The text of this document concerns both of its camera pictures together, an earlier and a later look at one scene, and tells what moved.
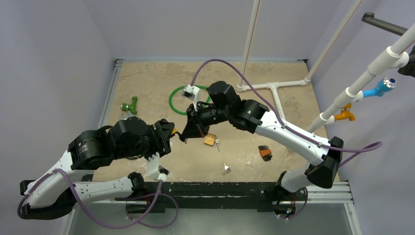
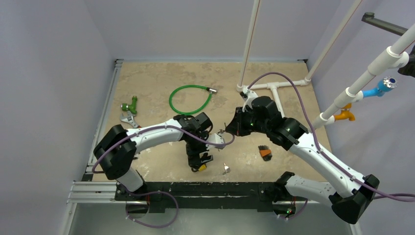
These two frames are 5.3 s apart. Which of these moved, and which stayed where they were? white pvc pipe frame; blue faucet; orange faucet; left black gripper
Moved: left black gripper
Stayed: blue faucet; orange faucet; white pvc pipe frame
